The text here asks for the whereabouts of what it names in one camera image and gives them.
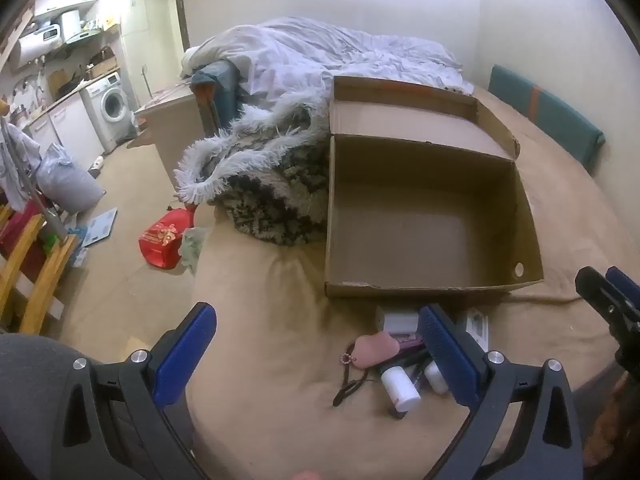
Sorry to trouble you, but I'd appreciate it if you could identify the white wall cabinet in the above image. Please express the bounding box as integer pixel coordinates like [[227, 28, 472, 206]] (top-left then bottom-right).
[[32, 0, 100, 17]]

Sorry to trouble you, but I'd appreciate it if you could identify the white water heater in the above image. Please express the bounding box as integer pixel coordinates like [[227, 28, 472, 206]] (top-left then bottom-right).
[[9, 24, 68, 72]]

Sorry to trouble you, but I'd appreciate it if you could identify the teal cushion with orange stripe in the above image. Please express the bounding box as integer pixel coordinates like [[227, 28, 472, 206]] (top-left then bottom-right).
[[487, 64, 606, 176]]

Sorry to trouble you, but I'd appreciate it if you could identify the grey plastic bag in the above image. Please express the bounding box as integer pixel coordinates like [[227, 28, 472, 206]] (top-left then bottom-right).
[[35, 142, 107, 213]]

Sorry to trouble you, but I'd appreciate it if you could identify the white washing machine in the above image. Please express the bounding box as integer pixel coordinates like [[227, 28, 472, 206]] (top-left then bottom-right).
[[80, 72, 138, 153]]

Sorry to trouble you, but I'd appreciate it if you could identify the dark wooden door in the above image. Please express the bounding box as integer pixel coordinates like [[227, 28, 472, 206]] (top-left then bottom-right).
[[172, 0, 191, 48]]

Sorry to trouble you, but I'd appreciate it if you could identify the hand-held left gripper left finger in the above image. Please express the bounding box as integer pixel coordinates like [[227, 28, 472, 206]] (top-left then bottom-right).
[[50, 302, 218, 480]]

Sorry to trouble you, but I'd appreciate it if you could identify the hanging white cloth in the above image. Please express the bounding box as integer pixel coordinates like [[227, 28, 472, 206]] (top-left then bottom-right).
[[0, 120, 41, 211]]

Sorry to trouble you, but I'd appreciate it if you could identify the clear plastic bag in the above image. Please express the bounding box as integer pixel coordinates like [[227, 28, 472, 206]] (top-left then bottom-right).
[[180, 227, 208, 276]]

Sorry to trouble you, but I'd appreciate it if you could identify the beige wooden cabinet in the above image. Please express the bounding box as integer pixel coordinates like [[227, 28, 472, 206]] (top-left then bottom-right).
[[127, 85, 208, 196]]

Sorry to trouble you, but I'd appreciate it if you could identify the red storage box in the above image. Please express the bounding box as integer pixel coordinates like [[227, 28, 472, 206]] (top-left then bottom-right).
[[0, 210, 48, 281]]

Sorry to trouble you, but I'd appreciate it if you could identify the white duvet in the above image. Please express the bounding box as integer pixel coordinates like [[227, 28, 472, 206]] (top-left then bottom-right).
[[181, 16, 475, 111]]

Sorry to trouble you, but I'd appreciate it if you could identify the small white bottle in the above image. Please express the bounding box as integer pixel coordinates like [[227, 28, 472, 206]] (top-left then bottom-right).
[[424, 360, 450, 395]]

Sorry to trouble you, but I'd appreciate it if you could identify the cardboard box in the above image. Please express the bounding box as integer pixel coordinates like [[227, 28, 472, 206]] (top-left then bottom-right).
[[324, 76, 545, 301]]

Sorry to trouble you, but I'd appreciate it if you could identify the shaggy patterned blanket white fringe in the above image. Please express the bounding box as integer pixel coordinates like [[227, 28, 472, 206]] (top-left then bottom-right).
[[174, 91, 333, 247]]

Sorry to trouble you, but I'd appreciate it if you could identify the yellow wooden chair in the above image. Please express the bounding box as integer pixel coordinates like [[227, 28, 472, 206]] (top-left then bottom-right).
[[0, 202, 81, 336]]

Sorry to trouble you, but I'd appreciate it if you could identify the white kitchen cabinet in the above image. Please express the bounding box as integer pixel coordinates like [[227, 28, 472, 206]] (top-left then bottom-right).
[[22, 92, 106, 171]]

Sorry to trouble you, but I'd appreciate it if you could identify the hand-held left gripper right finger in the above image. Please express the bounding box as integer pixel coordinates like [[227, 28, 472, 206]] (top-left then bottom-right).
[[419, 304, 584, 480]]

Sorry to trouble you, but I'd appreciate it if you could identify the red gift bag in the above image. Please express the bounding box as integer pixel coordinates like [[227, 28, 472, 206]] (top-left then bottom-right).
[[138, 206, 197, 271]]

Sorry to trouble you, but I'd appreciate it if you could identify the white pill bottle red label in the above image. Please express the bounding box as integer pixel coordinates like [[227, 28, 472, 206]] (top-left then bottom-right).
[[380, 365, 422, 409]]

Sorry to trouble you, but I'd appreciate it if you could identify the pink charm with black strap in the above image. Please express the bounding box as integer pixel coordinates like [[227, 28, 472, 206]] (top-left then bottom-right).
[[332, 332, 401, 407]]

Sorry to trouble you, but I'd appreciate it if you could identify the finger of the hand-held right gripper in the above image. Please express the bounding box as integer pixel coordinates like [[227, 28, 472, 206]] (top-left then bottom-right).
[[605, 266, 640, 311], [575, 266, 640, 335]]

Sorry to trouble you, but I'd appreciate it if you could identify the white charger adapter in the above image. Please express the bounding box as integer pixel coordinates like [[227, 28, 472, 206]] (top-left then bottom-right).
[[375, 306, 421, 335]]

